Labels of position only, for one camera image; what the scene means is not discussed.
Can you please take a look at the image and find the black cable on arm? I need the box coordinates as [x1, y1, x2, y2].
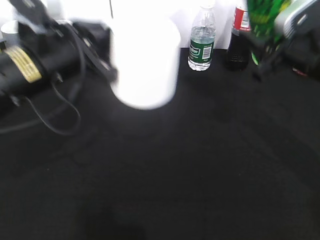
[0, 22, 87, 137]

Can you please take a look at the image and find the white mug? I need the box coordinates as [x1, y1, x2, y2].
[110, 16, 181, 110]

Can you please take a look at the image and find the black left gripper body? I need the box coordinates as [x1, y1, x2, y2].
[72, 21, 118, 82]

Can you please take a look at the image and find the cola bottle red label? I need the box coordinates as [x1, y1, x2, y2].
[225, 0, 251, 71]

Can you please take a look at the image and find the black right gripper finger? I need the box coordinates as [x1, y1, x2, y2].
[241, 32, 288, 82]

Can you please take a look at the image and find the clear water bottle green label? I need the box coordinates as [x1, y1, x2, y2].
[188, 1, 216, 72]

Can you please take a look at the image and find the black grey right gripper body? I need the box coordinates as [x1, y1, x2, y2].
[276, 0, 320, 80]

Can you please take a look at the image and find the grey mug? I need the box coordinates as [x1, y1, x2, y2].
[0, 20, 19, 42]

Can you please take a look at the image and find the green soda bottle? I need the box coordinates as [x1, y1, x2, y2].
[246, 0, 292, 66]

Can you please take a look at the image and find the brown coffee drink bottle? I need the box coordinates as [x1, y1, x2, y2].
[292, 67, 308, 77]

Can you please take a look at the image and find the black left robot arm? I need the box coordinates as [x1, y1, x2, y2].
[0, 0, 118, 97]

